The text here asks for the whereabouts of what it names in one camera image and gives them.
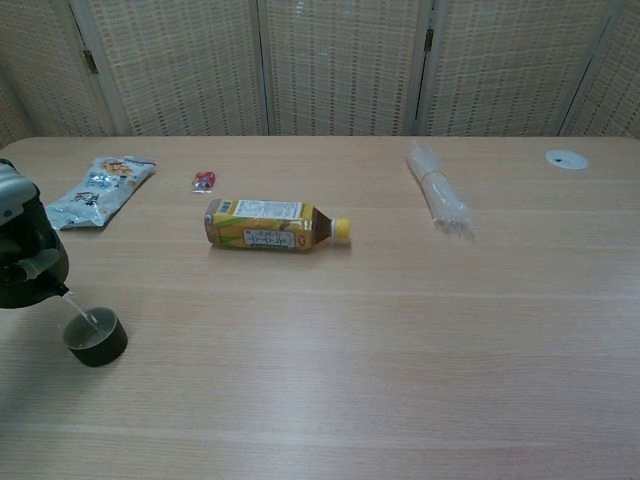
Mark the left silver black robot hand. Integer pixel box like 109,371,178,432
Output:
0,158,64,284

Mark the dark green ceramic cup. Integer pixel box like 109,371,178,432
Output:
62,306,129,368

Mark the silver snack bag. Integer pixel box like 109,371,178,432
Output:
43,154,158,232

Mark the black teapot with handle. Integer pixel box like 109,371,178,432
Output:
0,195,74,309

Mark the yellow labelled tea bottle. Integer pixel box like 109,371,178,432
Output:
203,198,352,253

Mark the bundle of clear straws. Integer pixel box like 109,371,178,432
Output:
405,140,476,243

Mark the woven bamboo screen panel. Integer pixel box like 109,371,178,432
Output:
257,0,434,137
414,0,614,137
0,0,109,139
69,0,274,137
557,0,640,139
0,74,29,149

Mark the white round cable grommet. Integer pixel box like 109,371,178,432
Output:
544,148,590,172

